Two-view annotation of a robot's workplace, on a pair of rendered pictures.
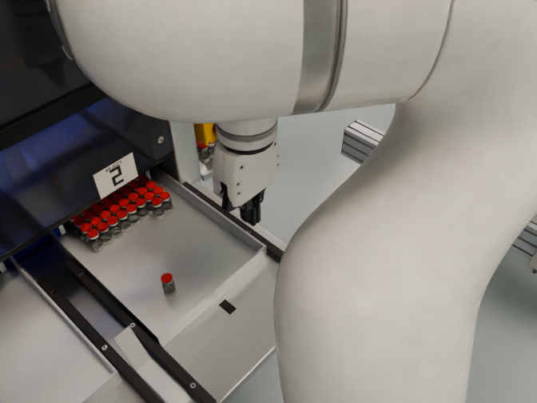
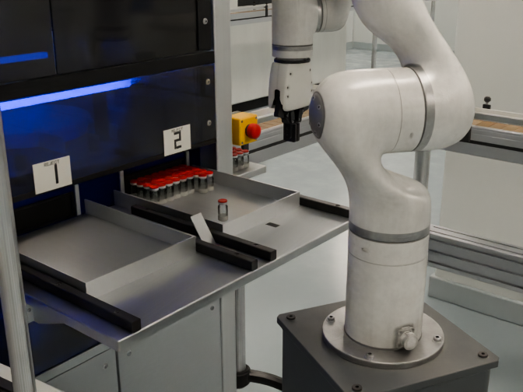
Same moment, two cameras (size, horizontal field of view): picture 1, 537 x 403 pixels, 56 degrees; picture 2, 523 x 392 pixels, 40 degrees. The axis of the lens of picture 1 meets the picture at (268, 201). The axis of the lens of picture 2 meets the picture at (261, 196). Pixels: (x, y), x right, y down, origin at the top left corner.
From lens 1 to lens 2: 0.96 m
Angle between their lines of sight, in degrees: 27
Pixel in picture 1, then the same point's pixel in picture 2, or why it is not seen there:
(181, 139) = (222, 131)
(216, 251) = (257, 204)
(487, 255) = not seen: outside the picture
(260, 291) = (297, 218)
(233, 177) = (285, 80)
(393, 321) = not seen: outside the picture
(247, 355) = (294, 241)
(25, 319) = (105, 232)
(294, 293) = not seen: outside the picture
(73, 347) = (149, 241)
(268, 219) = (272, 340)
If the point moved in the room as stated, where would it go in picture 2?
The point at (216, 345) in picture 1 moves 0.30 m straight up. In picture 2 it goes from (268, 238) to (268, 92)
